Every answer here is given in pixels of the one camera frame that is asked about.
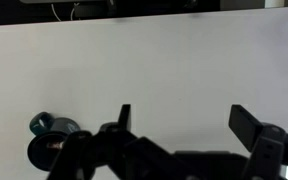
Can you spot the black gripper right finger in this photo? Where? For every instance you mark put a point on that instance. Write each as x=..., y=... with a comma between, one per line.
x=250, y=130

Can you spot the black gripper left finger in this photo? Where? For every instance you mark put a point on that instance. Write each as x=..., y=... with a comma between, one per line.
x=94, y=153

